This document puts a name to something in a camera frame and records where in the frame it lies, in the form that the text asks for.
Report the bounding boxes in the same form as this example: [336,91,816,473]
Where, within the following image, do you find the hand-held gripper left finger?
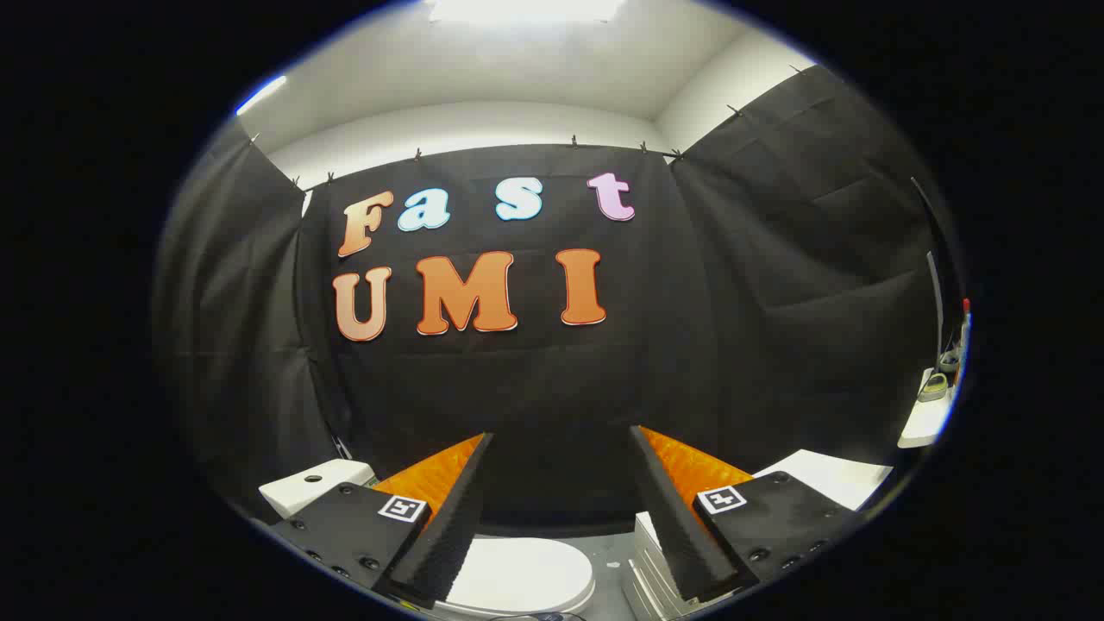
[270,432,495,610]

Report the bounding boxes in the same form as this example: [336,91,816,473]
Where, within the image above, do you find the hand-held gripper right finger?
[629,425,864,604]

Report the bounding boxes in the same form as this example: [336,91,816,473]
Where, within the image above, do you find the white toilet lid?
[436,536,597,618]

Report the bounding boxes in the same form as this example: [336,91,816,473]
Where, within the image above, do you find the white toilet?
[259,459,597,620]

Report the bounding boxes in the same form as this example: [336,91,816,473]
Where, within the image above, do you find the white panelled cabinet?
[625,448,894,620]

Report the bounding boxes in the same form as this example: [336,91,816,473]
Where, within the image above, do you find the black backdrop cloth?
[154,65,958,540]

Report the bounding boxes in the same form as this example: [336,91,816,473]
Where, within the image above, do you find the white shelf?
[897,369,955,449]

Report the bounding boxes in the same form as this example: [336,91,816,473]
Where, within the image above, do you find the ceiling light panel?
[425,0,628,24]

